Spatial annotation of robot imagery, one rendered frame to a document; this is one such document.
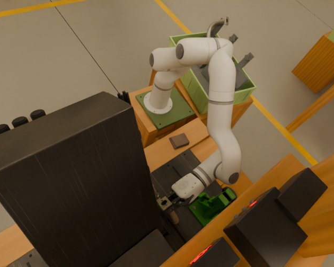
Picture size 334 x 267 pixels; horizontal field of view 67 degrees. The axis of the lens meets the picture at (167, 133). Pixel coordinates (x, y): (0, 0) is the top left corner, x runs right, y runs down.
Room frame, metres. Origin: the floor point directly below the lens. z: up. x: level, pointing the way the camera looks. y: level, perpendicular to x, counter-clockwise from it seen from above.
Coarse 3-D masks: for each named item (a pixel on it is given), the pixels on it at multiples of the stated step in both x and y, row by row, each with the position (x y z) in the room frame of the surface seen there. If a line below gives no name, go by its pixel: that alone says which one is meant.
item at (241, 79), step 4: (248, 56) 1.50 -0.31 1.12; (252, 56) 1.51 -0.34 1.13; (244, 60) 1.51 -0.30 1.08; (248, 60) 1.50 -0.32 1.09; (236, 64) 1.50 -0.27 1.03; (240, 64) 1.50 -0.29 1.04; (244, 64) 1.49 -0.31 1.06; (236, 68) 1.48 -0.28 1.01; (240, 68) 1.47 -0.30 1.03; (240, 72) 1.45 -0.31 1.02; (236, 76) 1.44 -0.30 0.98; (240, 76) 1.43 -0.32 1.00; (244, 76) 1.42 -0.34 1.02; (236, 80) 1.42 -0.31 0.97; (240, 80) 1.41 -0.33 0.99; (244, 80) 1.40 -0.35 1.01; (240, 84) 1.39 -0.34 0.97; (236, 88) 1.37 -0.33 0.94
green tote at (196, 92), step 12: (180, 36) 1.65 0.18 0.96; (192, 36) 1.73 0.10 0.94; (216, 36) 1.84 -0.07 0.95; (192, 72) 1.34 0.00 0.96; (192, 84) 1.30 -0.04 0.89; (252, 84) 1.46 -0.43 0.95; (192, 96) 1.26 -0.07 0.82; (204, 96) 1.19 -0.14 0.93; (240, 96) 1.37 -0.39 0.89; (204, 108) 1.16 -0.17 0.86
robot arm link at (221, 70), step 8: (216, 40) 0.86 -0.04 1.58; (224, 40) 0.88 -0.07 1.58; (224, 48) 0.80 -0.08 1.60; (232, 48) 0.86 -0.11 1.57; (216, 56) 0.74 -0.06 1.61; (224, 56) 0.73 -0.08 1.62; (232, 56) 0.86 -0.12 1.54; (216, 64) 0.70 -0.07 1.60; (224, 64) 0.70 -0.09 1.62; (232, 64) 0.72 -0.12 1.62; (208, 72) 0.71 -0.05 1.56; (216, 72) 0.68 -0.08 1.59; (224, 72) 0.68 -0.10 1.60; (232, 72) 0.69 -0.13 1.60; (216, 80) 0.66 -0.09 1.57; (224, 80) 0.67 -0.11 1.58; (232, 80) 0.68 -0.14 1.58; (216, 88) 0.65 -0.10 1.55; (224, 88) 0.65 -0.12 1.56; (232, 88) 0.67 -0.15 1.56; (208, 96) 0.65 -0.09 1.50; (216, 96) 0.63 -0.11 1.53; (224, 96) 0.64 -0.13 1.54; (232, 96) 0.66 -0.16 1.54
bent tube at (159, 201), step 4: (156, 200) 0.39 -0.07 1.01; (160, 200) 0.33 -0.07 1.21; (164, 200) 0.33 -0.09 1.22; (168, 200) 0.33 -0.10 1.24; (160, 204) 0.31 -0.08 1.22; (164, 204) 0.32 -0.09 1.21; (168, 204) 0.31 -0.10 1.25; (164, 208) 0.30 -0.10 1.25; (164, 212) 0.34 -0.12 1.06; (172, 212) 0.30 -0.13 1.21; (168, 216) 0.32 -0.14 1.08; (172, 216) 0.29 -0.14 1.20; (176, 216) 0.30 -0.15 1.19; (172, 220) 0.29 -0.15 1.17; (176, 220) 0.29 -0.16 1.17
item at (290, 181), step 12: (288, 180) 0.40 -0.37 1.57; (300, 180) 0.37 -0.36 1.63; (312, 180) 0.39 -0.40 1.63; (288, 192) 0.32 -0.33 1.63; (300, 192) 0.34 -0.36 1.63; (312, 192) 0.35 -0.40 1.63; (288, 204) 0.29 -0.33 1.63; (300, 204) 0.31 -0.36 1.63; (312, 204) 0.32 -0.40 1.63; (288, 216) 0.27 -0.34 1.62; (300, 216) 0.28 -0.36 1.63
